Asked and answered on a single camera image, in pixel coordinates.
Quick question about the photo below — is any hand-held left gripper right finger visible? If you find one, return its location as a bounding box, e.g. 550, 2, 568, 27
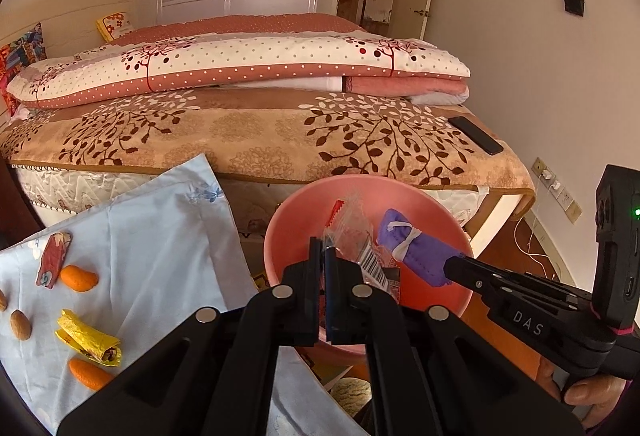
322, 246, 586, 436

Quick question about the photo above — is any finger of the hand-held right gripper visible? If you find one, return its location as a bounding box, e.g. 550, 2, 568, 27
442, 253, 594, 311

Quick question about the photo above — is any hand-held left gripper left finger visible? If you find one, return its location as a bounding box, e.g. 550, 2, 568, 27
57, 236, 323, 436

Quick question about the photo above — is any clear plastic wrapper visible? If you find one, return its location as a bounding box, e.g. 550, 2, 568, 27
320, 196, 403, 304

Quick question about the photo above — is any purple face mask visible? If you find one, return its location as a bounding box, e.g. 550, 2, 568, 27
376, 208, 466, 287

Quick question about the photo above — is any pink plastic basin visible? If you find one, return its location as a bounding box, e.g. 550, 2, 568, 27
263, 174, 474, 359

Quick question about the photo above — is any person's right hand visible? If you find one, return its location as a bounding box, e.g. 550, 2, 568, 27
537, 356, 631, 429

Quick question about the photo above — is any green netted melon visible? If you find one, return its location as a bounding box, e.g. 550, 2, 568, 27
331, 377, 373, 419

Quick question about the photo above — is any black phone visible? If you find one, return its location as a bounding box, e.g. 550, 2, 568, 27
447, 116, 505, 155

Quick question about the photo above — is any light blue floral cloth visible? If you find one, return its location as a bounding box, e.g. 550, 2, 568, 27
0, 153, 381, 436

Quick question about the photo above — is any folded dotted tree-print quilt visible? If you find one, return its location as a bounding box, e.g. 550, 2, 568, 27
6, 13, 472, 111

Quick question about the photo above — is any gold foil wrapper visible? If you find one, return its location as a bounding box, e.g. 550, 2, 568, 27
54, 308, 122, 368

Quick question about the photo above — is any red picture packet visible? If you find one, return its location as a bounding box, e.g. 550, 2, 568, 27
35, 232, 73, 289

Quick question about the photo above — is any white quilted mattress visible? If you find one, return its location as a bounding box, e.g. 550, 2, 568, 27
12, 163, 501, 247

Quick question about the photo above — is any yellow flowered pillow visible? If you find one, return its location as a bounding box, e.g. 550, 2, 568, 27
96, 10, 137, 42

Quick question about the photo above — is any cream wooden headboard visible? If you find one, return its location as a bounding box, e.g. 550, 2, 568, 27
0, 0, 161, 56

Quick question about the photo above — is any red patterned pillow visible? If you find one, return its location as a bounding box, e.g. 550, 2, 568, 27
0, 22, 48, 117

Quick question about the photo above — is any white charger cable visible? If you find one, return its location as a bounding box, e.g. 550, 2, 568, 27
515, 188, 563, 281

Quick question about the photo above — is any beige wall socket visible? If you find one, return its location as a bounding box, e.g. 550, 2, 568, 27
531, 157, 556, 187
557, 193, 583, 224

